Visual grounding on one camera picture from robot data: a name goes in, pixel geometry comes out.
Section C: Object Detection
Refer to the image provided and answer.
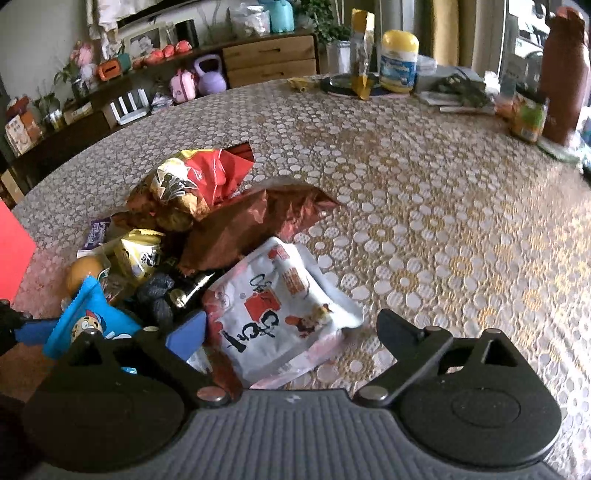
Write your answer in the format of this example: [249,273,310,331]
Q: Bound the yellow curtain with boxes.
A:
[431,0,460,66]

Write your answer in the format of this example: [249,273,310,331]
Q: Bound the lace patterned tablecloth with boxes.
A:
[14,81,590,479]

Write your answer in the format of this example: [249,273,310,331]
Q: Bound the brown foil snack bag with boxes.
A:
[178,176,341,276]

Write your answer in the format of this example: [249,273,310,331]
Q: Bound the white framed photo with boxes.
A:
[120,23,168,61]

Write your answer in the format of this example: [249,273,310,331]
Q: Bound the blue snack bag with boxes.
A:
[42,276,141,360]

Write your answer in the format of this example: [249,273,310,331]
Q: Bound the yellow lid white canister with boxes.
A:
[380,30,420,94]

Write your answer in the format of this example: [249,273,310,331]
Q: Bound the red yellow chip bag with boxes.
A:
[118,142,254,232]

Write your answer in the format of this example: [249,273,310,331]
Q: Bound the red cardboard box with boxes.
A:
[0,202,36,302]

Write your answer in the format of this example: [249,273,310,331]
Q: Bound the small purple snack packet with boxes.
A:
[83,217,111,250]

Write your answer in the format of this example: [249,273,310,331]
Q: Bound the maroon thermos bottle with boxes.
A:
[539,6,590,146]

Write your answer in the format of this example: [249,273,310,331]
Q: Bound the potted tree white planter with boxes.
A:
[294,0,351,74]

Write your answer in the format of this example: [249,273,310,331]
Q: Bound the glass jar black lid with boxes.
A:
[509,83,549,144]

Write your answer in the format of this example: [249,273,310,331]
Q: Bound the black speaker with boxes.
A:
[174,19,199,48]

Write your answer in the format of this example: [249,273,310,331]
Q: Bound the wooden tv cabinet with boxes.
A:
[1,30,318,194]

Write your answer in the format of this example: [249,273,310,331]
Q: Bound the packaged round bun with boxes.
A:
[65,255,111,298]

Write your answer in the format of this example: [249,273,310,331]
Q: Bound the purple kettlebell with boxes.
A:
[193,54,228,96]

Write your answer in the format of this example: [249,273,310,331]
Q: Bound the yellow snack packet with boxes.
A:
[102,228,165,285]

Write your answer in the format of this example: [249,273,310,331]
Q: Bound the white wifi router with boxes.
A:
[109,88,150,126]

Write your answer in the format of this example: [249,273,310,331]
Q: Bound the teal water jug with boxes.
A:
[259,0,296,34]

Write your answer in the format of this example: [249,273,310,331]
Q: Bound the pink flower vase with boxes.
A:
[53,41,97,100]

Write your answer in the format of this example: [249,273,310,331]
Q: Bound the white red noodle packet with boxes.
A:
[202,237,363,394]

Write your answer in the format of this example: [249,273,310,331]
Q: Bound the pink toy bag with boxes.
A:
[169,69,197,104]

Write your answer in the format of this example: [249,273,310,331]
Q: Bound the orange tissue box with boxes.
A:
[97,59,122,82]

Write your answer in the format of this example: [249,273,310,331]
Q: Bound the dark small snack packet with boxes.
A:
[131,272,174,330]

